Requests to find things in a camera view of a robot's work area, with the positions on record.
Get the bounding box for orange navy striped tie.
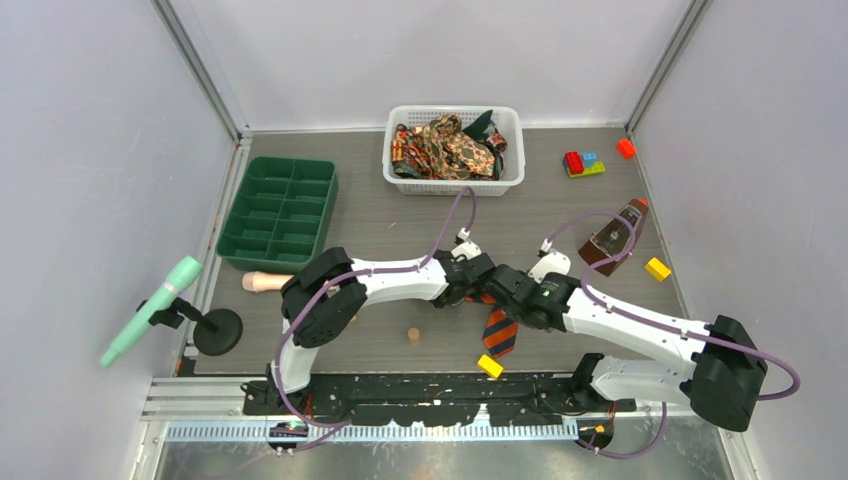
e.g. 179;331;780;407
465;294;518;359

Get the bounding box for brown wooden metronome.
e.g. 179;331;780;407
578;198;649;265

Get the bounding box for white plastic basket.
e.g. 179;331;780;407
382;105;526;196

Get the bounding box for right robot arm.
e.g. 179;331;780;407
483;265;768;432

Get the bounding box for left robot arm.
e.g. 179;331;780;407
268;243;495;414

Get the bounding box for small round wooden disc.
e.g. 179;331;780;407
407;328;421;346

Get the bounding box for yellow toy brick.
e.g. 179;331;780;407
477;354;504;379
644;257;672;282

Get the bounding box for floral patterned tie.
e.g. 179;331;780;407
390;114;509;181

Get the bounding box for dark green tie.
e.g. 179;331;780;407
463;109;494;139

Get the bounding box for stacked lego bricks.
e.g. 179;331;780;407
562;151;606;178

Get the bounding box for red toy brick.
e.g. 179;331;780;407
616;138;637;159

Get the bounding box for green compartment tray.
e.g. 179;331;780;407
216;157;338;274

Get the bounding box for wooden cylinder peg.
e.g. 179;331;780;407
241;271;292;293

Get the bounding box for black microphone stand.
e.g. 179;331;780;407
148;298;243;356

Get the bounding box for mint green microphone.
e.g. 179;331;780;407
99;256;203;368

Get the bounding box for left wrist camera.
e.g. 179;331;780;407
451;228;482;260

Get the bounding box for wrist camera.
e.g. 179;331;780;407
451;228;482;260
528;239;571;283

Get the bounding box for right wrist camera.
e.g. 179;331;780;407
528;239;571;283

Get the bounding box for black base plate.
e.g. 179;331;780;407
241;372;637;429

